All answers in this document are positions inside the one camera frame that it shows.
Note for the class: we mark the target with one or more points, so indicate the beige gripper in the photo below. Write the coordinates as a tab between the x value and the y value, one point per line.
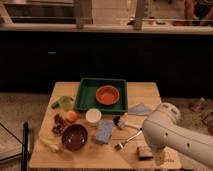
160	157

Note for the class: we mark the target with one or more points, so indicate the dark brown board eraser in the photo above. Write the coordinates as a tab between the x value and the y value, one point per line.
143	153

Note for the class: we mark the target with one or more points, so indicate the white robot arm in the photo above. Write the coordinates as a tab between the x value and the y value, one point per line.
160	130

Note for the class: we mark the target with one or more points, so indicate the orange bowl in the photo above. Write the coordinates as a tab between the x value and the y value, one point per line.
107	95

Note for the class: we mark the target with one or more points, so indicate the purple bowl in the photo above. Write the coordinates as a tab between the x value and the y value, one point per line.
74	137

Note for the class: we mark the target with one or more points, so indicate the silver fork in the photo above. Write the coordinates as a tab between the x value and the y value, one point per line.
122	144

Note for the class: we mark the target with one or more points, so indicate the grey blue cloth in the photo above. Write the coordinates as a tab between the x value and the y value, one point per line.
140	110

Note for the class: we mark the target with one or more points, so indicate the blue sponge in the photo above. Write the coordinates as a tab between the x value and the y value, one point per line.
104	131

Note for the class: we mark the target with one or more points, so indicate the white cup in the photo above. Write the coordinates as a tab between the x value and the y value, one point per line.
93	116

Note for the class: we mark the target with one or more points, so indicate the green plastic tray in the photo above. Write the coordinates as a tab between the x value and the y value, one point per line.
86	96

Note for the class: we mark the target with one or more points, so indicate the orange fruit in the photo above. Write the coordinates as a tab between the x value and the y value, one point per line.
71	116

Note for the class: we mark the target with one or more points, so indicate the brown toy grapes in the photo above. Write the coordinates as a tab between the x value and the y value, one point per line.
59	125

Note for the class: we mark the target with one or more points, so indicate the green toy vegetable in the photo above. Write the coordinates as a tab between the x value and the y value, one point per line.
64	102

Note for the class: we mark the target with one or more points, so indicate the black handled dish brush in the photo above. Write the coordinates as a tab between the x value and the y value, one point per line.
121	123

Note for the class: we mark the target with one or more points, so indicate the black chair frame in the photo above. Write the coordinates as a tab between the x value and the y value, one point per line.
25	154

